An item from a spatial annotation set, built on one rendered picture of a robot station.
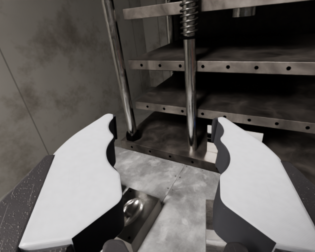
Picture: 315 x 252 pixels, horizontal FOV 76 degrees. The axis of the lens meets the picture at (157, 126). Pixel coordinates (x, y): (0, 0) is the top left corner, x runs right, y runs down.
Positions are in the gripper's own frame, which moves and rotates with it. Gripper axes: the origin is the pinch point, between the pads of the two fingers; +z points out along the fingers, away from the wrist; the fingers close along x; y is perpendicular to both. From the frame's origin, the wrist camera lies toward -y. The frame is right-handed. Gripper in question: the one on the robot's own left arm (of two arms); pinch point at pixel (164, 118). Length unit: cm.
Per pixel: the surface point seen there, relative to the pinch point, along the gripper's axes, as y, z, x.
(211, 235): 55, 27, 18
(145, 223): 60, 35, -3
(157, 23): 14, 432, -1
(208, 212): 52, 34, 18
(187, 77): 21, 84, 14
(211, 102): 37, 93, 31
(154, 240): 66, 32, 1
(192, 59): 13, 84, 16
